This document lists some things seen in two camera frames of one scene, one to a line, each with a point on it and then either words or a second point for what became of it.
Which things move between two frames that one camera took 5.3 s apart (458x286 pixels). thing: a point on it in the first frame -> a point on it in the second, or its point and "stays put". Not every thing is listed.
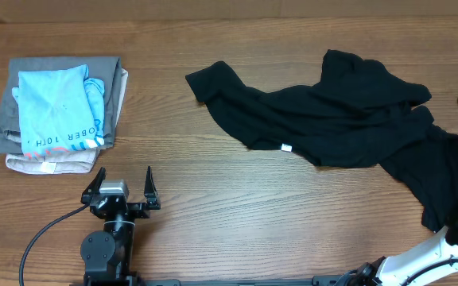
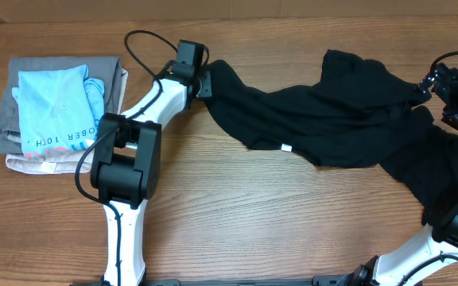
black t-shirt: [358, 114] stays put
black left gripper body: [137, 210] -> [203, 75]
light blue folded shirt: [60, 109] stays put
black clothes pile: [444, 170] stays put
